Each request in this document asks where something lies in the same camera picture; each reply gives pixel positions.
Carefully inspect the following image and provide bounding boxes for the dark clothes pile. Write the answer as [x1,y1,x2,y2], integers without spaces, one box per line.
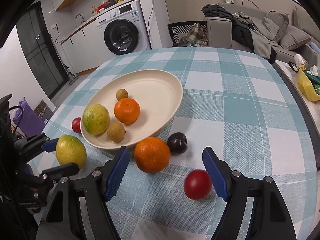
[202,4,279,64]

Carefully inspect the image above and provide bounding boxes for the plaid cloth on chair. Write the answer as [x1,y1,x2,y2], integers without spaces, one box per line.
[177,23,208,47]

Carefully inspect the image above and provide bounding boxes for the dark plum right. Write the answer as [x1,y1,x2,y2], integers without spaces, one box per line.
[167,132,188,154]

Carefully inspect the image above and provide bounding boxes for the grey sofa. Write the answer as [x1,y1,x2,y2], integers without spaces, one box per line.
[202,3,319,67]

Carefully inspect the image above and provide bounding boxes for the yellow-green guava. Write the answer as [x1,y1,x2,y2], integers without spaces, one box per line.
[82,103,110,135]

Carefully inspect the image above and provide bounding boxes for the small red tomato left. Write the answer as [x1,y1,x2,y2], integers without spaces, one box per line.
[72,117,81,133]

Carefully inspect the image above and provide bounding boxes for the cream round plate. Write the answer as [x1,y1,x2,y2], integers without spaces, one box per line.
[80,69,183,150]

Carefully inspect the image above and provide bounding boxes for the purple bag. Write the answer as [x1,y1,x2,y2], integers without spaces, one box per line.
[12,98,45,137]

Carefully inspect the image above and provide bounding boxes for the black glass door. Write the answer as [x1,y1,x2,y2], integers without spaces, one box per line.
[16,2,67,99]

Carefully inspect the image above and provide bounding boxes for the orange mandarin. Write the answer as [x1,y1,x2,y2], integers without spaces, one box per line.
[133,137,171,173]
[114,98,140,125]

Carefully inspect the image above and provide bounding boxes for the white washing machine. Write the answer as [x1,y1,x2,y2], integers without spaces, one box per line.
[95,0,150,55]

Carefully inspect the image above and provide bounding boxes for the grey cushion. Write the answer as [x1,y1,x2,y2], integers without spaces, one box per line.
[279,25,311,50]

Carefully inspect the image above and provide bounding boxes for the pale yellow guava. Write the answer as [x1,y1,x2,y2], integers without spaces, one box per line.
[56,135,87,169]

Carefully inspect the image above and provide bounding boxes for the small brown longan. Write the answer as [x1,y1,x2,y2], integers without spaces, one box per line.
[116,88,129,101]

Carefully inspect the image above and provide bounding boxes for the yellow plastic bag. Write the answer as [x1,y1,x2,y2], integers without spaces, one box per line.
[297,69,320,102]

